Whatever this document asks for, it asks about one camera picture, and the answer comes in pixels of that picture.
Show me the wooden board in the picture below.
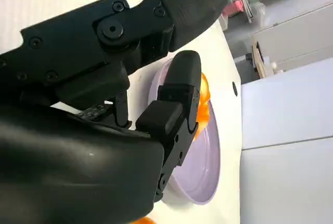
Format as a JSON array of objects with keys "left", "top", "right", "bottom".
[{"left": 251, "top": 40, "right": 266, "bottom": 79}]

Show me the pale grey partition panel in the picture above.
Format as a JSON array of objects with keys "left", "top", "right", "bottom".
[
  {"left": 240, "top": 58, "right": 333, "bottom": 151},
  {"left": 239, "top": 135, "right": 333, "bottom": 224}
]

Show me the white cabinet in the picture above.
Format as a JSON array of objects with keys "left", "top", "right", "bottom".
[{"left": 250, "top": 0, "right": 333, "bottom": 71}]

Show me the lilac plate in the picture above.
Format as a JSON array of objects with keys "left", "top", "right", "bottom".
[{"left": 147, "top": 59, "right": 222, "bottom": 206}]

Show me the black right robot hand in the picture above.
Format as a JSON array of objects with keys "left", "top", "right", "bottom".
[{"left": 0, "top": 0, "right": 230, "bottom": 224}]

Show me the pink box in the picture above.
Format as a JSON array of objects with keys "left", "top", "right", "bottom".
[{"left": 221, "top": 0, "right": 245, "bottom": 17}]

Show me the orange white toy bread roll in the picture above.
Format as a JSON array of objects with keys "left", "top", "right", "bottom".
[
  {"left": 193, "top": 72, "right": 211, "bottom": 142},
  {"left": 134, "top": 207, "right": 156, "bottom": 224}
]

